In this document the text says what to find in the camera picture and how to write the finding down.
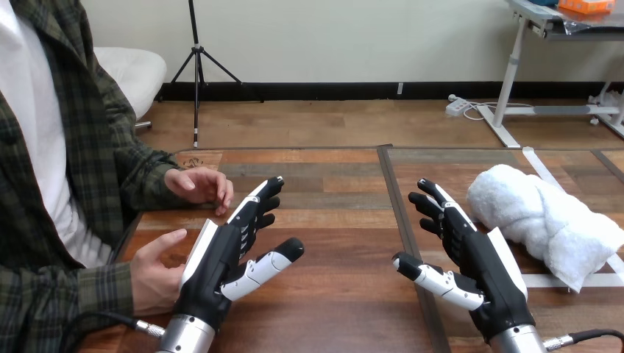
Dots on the person's forearm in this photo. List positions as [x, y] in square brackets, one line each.
[58, 312]
[146, 182]

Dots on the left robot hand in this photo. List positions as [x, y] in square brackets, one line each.
[213, 273]

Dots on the person's body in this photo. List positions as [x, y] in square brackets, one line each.
[53, 131]

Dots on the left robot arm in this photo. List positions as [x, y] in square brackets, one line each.
[187, 336]

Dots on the black tripod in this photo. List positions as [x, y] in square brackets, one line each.
[197, 73]

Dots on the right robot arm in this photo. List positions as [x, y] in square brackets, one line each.
[517, 341]

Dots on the white desk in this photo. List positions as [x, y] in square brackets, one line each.
[551, 73]

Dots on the person's hand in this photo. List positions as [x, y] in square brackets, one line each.
[200, 186]
[153, 277]

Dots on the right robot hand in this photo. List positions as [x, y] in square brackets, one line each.
[490, 282]

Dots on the rolled white towel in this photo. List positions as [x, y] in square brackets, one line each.
[546, 221]

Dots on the orange thing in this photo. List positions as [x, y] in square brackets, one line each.
[586, 6]

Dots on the white power strip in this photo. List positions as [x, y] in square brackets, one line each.
[457, 106]

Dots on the white cushioned chair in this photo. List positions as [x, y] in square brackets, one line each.
[134, 78]

